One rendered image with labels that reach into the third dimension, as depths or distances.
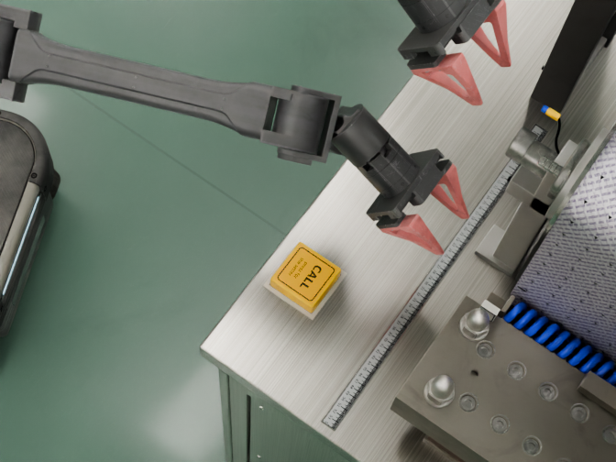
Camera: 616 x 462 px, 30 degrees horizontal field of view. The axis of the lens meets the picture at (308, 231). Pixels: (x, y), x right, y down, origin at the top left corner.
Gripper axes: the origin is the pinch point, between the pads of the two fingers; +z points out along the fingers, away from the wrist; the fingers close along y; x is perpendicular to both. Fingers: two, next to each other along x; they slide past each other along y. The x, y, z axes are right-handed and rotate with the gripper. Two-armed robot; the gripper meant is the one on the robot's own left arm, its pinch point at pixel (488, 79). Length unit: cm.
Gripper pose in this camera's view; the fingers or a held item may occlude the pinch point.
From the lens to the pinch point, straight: 124.9
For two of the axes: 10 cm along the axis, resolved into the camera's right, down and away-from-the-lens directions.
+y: -5.8, 7.4, -3.6
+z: 5.9, 6.7, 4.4
